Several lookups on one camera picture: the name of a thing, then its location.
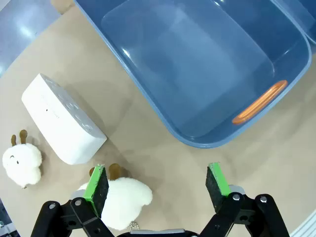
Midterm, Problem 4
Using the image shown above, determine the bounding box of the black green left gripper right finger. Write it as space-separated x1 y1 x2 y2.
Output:
198 162 291 237

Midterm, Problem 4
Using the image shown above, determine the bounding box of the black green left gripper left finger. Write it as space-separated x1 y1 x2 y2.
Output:
31 164 116 237

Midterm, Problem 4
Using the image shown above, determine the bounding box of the white digital clock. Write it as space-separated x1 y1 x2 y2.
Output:
21 73 108 165

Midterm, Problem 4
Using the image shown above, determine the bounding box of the white plush sheep smiling face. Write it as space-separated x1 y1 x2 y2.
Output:
2 129 42 190

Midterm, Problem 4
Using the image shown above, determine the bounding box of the white plush sheep keychain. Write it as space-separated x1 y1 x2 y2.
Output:
77 163 154 231

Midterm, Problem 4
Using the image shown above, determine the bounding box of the blue plastic basket orange handle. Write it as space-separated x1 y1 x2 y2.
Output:
73 0 313 149

